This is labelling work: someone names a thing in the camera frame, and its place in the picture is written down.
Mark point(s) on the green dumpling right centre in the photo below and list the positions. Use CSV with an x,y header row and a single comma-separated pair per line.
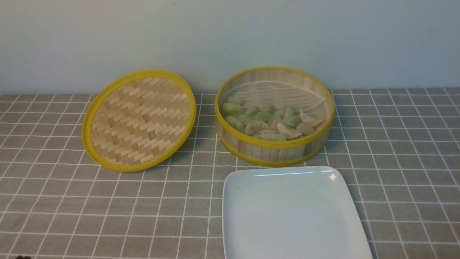
x,y
292,121

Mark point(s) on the white dumpling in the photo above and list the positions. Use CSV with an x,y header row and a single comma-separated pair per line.
x,y
288,131
305,118

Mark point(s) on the yellow-rimmed bamboo steamer basket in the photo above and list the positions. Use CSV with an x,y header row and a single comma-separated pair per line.
x,y
272,153

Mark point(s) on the yellow-rimmed bamboo steamer lid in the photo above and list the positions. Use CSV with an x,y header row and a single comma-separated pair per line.
x,y
139,120

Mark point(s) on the green dumpling front left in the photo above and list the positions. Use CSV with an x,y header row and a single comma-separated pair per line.
x,y
235,123

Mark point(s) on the pink dumpling right front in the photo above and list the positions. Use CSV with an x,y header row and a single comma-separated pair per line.
x,y
305,128

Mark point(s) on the white square plate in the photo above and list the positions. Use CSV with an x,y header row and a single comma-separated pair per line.
x,y
291,213

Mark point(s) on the grey checked tablecloth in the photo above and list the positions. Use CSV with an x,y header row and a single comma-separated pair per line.
x,y
397,149

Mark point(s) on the green dumpling far left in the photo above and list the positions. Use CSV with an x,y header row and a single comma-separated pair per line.
x,y
232,109

